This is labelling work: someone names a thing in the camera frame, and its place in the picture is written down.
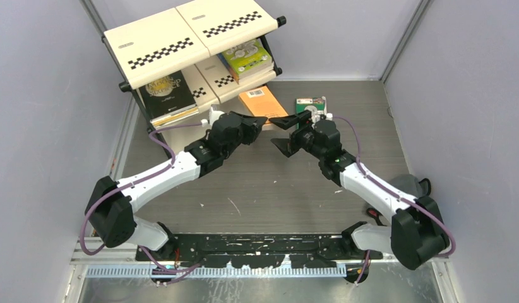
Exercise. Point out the light green spine book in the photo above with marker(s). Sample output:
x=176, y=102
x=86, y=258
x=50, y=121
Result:
x=251, y=47

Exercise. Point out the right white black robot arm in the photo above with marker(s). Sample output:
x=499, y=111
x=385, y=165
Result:
x=415, y=233

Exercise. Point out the cream three-tier shelf rack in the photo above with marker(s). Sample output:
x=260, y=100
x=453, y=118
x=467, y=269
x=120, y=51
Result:
x=188, y=38

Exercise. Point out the red black scissors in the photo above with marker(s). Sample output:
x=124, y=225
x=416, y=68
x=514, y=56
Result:
x=375, y=215

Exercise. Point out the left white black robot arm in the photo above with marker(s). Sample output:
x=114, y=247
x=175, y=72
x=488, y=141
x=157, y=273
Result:
x=113, y=204

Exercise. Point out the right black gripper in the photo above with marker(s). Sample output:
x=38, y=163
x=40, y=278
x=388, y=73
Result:
x=288, y=146

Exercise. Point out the grey cloth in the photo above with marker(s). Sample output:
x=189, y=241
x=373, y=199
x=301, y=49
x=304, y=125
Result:
x=410, y=184

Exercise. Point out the orange spine book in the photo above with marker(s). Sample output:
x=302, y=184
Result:
x=261, y=102

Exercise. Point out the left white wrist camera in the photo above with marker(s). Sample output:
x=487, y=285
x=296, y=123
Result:
x=213, y=115

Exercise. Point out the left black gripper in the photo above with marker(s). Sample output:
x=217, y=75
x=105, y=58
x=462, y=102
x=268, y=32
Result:
x=252, y=125

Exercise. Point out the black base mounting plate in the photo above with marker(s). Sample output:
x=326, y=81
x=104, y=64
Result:
x=269, y=255

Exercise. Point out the aluminium rail frame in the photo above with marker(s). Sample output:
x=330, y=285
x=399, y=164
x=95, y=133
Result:
x=125, y=274

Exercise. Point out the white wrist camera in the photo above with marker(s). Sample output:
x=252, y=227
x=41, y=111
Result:
x=321, y=115
x=213, y=115

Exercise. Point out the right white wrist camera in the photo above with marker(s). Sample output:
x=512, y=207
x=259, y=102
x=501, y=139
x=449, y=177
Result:
x=321, y=115

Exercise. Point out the yellow book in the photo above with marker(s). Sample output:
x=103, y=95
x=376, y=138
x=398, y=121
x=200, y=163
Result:
x=172, y=118

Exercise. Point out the black Moon Sixpence book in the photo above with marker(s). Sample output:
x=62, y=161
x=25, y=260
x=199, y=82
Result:
x=166, y=96

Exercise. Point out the dark green spine book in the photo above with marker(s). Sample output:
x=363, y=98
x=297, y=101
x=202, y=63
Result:
x=312, y=104

